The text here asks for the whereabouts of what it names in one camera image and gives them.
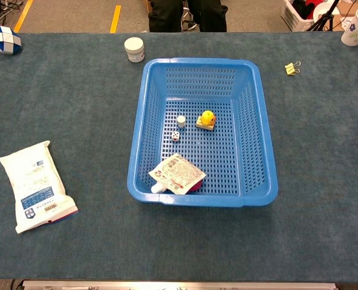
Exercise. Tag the person in black trousers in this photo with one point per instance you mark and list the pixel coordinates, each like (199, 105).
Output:
(164, 16)

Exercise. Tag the white spouted drink pouch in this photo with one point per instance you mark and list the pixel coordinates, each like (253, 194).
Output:
(179, 172)

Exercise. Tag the small white cylinder stopper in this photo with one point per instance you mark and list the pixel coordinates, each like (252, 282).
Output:
(181, 121)

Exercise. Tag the yellow floor tape strip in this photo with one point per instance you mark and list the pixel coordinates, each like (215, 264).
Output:
(23, 15)
(115, 18)

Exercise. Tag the black tripod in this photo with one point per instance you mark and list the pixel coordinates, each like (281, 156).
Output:
(322, 19)

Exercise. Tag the blue white snake puzzle ball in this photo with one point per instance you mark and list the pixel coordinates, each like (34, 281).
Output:
(5, 40)

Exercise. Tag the flower print paper cup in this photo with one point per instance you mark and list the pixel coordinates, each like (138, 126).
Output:
(355, 28)

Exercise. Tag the blue perforated plastic basket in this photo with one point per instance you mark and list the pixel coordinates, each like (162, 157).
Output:
(203, 196)

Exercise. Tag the yellow rubber duck toy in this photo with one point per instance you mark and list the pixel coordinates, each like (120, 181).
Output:
(208, 118)

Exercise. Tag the white die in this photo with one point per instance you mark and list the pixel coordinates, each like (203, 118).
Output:
(175, 136)

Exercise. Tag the cream yellow eraser block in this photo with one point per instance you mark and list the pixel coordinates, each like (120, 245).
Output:
(203, 126)

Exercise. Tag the white lidded jar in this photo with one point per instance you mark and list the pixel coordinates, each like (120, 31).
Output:
(134, 49)

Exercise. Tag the chrome stool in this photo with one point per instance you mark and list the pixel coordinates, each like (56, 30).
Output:
(188, 18)

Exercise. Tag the white laundry basket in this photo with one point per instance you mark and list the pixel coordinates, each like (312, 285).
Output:
(292, 19)

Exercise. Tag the aluminium frame rail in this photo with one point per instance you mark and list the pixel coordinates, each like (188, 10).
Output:
(179, 284)

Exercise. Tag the yellow binder clip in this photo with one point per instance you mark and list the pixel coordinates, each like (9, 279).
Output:
(290, 69)

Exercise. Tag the teal felt table cloth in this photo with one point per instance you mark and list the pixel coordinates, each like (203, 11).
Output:
(76, 105)

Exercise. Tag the brown cardboard box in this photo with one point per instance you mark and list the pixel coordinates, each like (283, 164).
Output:
(346, 9)

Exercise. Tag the white blue snack bag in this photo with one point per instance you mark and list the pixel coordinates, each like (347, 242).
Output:
(34, 187)

